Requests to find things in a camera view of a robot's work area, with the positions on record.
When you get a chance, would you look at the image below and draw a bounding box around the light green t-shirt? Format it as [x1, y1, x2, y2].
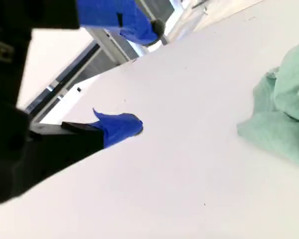
[236, 37, 299, 173]

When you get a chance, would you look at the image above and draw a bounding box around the grey metal frame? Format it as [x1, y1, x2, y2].
[24, 0, 176, 123]

